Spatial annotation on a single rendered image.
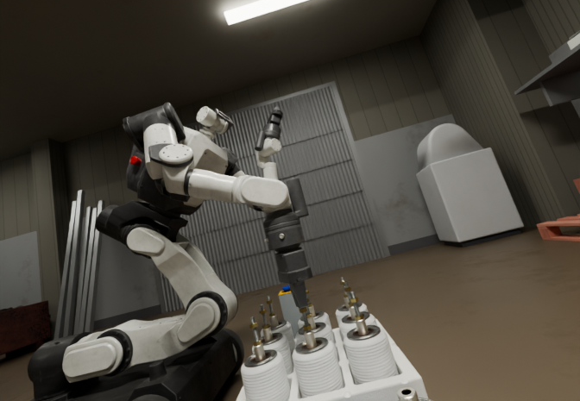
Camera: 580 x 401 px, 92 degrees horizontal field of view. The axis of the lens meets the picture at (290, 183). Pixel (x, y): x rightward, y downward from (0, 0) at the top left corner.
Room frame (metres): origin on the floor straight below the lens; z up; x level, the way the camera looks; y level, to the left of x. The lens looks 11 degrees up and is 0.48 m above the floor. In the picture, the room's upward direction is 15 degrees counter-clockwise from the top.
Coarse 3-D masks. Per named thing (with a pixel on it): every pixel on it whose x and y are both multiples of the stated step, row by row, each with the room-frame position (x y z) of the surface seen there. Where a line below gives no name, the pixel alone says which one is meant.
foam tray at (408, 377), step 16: (336, 336) 0.92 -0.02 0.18; (400, 352) 0.72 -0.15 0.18; (400, 368) 0.65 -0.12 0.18; (352, 384) 0.64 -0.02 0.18; (368, 384) 0.62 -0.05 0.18; (384, 384) 0.61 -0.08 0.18; (400, 384) 0.60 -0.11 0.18; (416, 384) 0.60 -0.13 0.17; (240, 400) 0.69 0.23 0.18; (288, 400) 0.64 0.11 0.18; (304, 400) 0.63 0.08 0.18; (320, 400) 0.61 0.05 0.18; (336, 400) 0.61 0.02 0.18; (352, 400) 0.61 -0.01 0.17; (368, 400) 0.61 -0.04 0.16; (384, 400) 0.60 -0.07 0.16
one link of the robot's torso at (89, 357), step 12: (96, 336) 1.07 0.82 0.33; (108, 336) 0.98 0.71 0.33; (72, 348) 0.98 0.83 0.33; (84, 348) 0.97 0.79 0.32; (96, 348) 0.97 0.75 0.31; (108, 348) 0.97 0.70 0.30; (120, 348) 0.97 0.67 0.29; (72, 360) 0.97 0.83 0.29; (84, 360) 0.97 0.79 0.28; (96, 360) 0.97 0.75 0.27; (108, 360) 0.97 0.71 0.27; (120, 360) 0.98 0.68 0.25; (72, 372) 0.97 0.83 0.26; (84, 372) 0.97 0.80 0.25; (96, 372) 0.97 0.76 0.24; (108, 372) 0.98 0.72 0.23
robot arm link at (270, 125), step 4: (272, 112) 1.29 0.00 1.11; (276, 112) 1.29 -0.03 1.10; (280, 112) 1.29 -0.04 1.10; (272, 116) 1.29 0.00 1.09; (276, 116) 1.30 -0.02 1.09; (280, 116) 1.31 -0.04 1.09; (268, 120) 1.34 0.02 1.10; (272, 120) 1.29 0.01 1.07; (276, 120) 1.30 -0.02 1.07; (280, 120) 1.31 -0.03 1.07; (268, 124) 1.28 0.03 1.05; (272, 124) 1.28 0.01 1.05; (276, 124) 1.31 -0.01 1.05; (264, 128) 1.29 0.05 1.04; (268, 128) 1.28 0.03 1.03; (272, 128) 1.28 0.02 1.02; (276, 128) 1.29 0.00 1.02; (280, 128) 1.31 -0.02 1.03; (276, 132) 1.28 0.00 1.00; (280, 132) 1.31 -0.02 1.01; (280, 136) 1.33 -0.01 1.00
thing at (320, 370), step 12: (324, 348) 0.65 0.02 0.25; (300, 360) 0.65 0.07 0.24; (312, 360) 0.64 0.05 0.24; (324, 360) 0.64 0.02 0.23; (336, 360) 0.67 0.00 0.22; (300, 372) 0.65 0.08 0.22; (312, 372) 0.64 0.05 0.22; (324, 372) 0.64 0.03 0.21; (336, 372) 0.66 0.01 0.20; (300, 384) 0.66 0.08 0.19; (312, 384) 0.64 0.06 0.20; (324, 384) 0.64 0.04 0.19; (336, 384) 0.65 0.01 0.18
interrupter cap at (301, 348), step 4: (316, 340) 0.71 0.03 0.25; (320, 340) 0.70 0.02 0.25; (324, 340) 0.69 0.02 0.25; (300, 344) 0.70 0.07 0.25; (304, 344) 0.70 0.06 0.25; (320, 344) 0.67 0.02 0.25; (324, 344) 0.67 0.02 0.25; (296, 348) 0.68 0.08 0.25; (300, 348) 0.68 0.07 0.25; (304, 348) 0.68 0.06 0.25; (308, 348) 0.67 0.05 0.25; (312, 348) 0.66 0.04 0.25; (316, 348) 0.66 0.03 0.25; (320, 348) 0.65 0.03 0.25; (296, 352) 0.67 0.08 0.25; (300, 352) 0.66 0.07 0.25; (304, 352) 0.65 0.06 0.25; (308, 352) 0.65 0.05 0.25; (312, 352) 0.65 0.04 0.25
